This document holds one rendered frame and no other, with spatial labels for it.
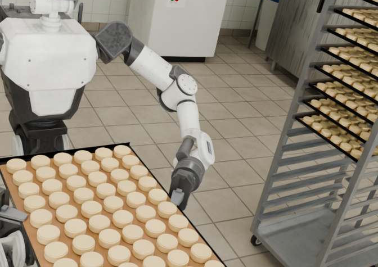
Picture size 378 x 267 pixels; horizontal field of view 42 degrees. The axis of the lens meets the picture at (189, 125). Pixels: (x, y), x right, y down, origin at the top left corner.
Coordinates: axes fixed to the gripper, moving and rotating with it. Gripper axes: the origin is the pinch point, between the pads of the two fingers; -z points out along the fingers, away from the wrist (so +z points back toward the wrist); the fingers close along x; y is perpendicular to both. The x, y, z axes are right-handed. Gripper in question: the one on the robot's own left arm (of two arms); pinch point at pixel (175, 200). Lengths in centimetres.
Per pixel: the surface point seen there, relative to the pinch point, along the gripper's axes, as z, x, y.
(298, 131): 122, -26, 37
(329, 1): 116, 40, 31
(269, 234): 116, -89, 38
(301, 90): 116, -2, 31
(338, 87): 119, 3, 47
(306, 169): 135, -53, 48
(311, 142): 131, -35, 45
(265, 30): 492, -77, -6
